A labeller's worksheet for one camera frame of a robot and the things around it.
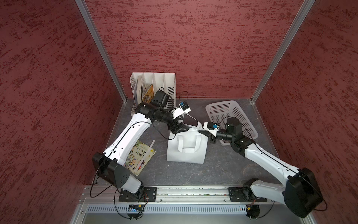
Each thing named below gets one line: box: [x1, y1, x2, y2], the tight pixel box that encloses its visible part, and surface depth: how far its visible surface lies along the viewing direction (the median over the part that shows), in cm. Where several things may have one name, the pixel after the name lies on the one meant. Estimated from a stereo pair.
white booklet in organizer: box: [133, 75, 143, 107], surface depth 97 cm
